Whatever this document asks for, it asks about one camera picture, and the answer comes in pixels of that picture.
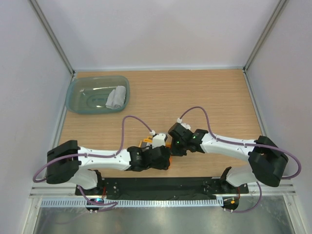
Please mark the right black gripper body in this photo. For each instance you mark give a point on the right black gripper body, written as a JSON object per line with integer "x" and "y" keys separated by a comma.
{"x": 178, "y": 148}

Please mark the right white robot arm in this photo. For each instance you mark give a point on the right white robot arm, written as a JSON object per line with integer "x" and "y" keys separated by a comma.
{"x": 264, "y": 163}

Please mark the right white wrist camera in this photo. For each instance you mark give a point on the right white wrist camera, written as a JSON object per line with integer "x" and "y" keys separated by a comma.
{"x": 184, "y": 123}

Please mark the teal plastic container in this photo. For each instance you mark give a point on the teal plastic container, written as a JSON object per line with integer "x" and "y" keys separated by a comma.
{"x": 89, "y": 95}

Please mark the white slotted cable duct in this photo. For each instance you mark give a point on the white slotted cable duct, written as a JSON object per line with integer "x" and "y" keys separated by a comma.
{"x": 81, "y": 202}

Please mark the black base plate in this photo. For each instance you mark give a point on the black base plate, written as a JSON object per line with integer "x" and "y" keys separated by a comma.
{"x": 208, "y": 185}

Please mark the grey orange towel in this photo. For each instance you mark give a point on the grey orange towel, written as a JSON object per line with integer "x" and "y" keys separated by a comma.
{"x": 146, "y": 142}

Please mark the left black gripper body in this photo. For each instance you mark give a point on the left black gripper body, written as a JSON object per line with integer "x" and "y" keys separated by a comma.
{"x": 163, "y": 165}

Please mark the aluminium rail frame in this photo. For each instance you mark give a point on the aluminium rail frame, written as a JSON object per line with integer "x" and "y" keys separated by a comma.
{"x": 179, "y": 54}

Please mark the grey panda towel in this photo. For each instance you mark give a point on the grey panda towel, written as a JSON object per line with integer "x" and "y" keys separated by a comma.
{"x": 116, "y": 98}

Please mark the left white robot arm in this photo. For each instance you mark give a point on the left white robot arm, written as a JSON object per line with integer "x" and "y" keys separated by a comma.
{"x": 79, "y": 165}

